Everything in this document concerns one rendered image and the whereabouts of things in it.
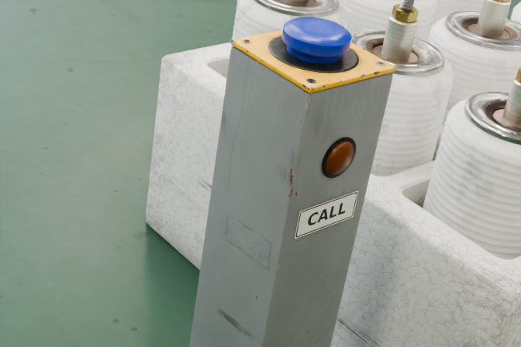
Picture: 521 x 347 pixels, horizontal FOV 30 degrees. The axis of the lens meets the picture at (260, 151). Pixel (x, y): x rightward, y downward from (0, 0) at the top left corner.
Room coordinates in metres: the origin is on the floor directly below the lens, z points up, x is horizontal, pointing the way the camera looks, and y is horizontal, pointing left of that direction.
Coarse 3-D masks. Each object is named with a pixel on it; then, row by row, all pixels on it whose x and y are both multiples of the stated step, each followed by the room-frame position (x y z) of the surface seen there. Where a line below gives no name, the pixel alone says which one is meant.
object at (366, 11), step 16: (352, 0) 0.83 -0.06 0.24; (368, 0) 0.83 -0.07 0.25; (384, 0) 0.83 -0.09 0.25; (400, 0) 0.83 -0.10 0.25; (416, 0) 0.84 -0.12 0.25; (432, 0) 0.85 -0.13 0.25; (352, 16) 0.83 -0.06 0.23; (368, 16) 0.82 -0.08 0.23; (384, 16) 0.82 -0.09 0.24; (432, 16) 0.85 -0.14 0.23; (352, 32) 0.83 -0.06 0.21; (416, 32) 0.83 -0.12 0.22
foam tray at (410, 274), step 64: (192, 64) 0.78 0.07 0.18; (192, 128) 0.75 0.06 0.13; (192, 192) 0.74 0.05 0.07; (384, 192) 0.61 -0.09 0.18; (192, 256) 0.73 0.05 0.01; (384, 256) 0.58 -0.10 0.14; (448, 256) 0.55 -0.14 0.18; (384, 320) 0.57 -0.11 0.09; (448, 320) 0.54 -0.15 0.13; (512, 320) 0.52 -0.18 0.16
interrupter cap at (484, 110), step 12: (480, 96) 0.64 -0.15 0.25; (492, 96) 0.65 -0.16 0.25; (504, 96) 0.65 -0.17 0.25; (468, 108) 0.61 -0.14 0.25; (480, 108) 0.62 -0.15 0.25; (492, 108) 0.63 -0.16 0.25; (504, 108) 0.63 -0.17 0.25; (480, 120) 0.60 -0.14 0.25; (492, 120) 0.61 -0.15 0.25; (492, 132) 0.59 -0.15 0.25; (504, 132) 0.59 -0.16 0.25; (516, 132) 0.59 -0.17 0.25; (516, 144) 0.58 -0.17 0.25
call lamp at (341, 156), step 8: (344, 144) 0.50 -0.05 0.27; (352, 144) 0.51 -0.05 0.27; (336, 152) 0.50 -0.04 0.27; (344, 152) 0.50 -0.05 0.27; (352, 152) 0.51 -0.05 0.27; (328, 160) 0.49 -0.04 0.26; (336, 160) 0.50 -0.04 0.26; (344, 160) 0.50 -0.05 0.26; (328, 168) 0.49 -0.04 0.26; (336, 168) 0.50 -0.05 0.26; (344, 168) 0.50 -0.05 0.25
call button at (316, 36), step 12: (288, 24) 0.53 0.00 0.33; (300, 24) 0.53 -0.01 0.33; (312, 24) 0.53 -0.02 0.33; (324, 24) 0.53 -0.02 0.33; (336, 24) 0.54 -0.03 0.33; (288, 36) 0.51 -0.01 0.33; (300, 36) 0.51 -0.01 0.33; (312, 36) 0.51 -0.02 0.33; (324, 36) 0.52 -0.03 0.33; (336, 36) 0.52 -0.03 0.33; (348, 36) 0.52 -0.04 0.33; (288, 48) 0.52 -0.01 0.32; (300, 48) 0.51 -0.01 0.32; (312, 48) 0.51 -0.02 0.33; (324, 48) 0.51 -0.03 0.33; (336, 48) 0.51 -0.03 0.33; (348, 48) 0.52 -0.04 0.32; (312, 60) 0.51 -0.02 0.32; (324, 60) 0.51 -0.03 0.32; (336, 60) 0.52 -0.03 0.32
